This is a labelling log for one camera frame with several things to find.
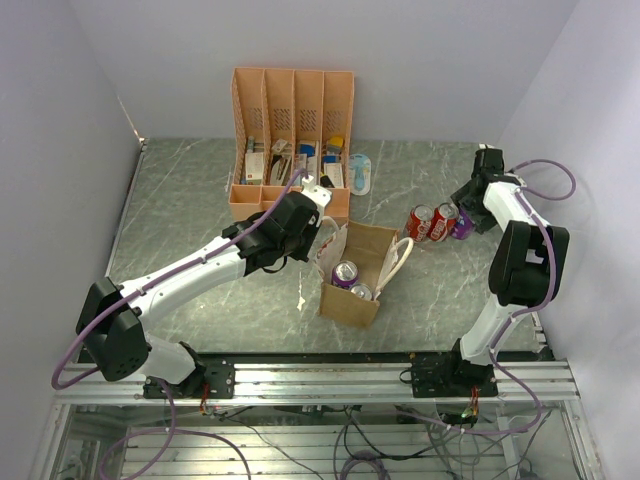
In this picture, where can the patterned canvas tote bag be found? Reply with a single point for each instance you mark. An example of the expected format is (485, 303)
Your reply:
(379, 254)

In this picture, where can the aluminium mounting rail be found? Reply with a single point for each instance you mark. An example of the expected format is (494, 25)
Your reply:
(290, 383)

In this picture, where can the peach plastic file organizer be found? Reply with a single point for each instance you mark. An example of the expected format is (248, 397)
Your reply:
(294, 115)

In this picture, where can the small white card box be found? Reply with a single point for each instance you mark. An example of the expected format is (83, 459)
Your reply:
(333, 173)

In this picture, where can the blue packaged razor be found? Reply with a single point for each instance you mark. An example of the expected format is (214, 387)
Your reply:
(359, 173)

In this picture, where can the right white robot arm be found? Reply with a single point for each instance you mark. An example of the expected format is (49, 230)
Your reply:
(525, 273)

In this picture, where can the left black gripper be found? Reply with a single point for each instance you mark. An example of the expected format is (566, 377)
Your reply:
(311, 228)

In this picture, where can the red cola can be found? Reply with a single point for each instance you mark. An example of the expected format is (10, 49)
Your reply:
(445, 217)
(418, 223)

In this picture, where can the purple fanta can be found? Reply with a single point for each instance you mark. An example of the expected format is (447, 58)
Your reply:
(345, 274)
(362, 291)
(463, 226)

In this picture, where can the white stationery box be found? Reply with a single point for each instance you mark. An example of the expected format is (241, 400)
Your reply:
(254, 168)

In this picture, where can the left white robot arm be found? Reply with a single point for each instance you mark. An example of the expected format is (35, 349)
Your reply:
(114, 317)

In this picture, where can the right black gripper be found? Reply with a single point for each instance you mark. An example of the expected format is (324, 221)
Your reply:
(482, 220)

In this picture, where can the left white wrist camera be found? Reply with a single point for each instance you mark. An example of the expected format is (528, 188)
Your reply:
(320, 195)

